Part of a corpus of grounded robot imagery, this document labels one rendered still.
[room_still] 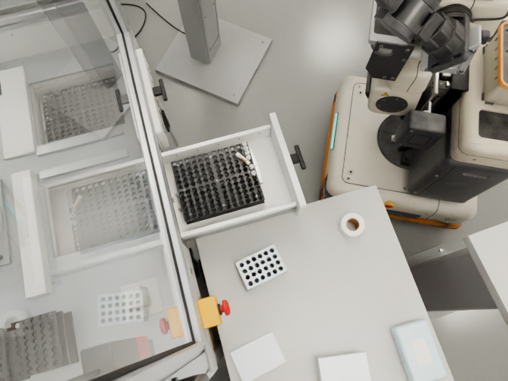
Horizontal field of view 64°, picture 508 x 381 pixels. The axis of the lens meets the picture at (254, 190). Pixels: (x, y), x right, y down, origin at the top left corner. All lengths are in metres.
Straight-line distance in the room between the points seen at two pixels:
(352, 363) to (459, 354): 1.05
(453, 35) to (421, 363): 0.81
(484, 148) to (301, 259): 0.66
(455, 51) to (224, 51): 1.56
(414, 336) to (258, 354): 0.42
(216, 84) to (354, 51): 0.80
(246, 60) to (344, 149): 0.81
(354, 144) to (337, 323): 0.92
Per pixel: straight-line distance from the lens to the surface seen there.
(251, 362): 1.19
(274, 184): 1.18
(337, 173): 1.82
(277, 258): 1.17
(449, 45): 1.02
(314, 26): 2.56
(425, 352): 1.24
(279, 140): 1.13
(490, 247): 1.40
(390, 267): 1.27
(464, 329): 2.18
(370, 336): 1.24
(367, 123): 1.95
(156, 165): 1.06
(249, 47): 2.40
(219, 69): 2.32
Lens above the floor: 1.96
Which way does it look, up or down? 73 degrees down
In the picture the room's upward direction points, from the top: straight up
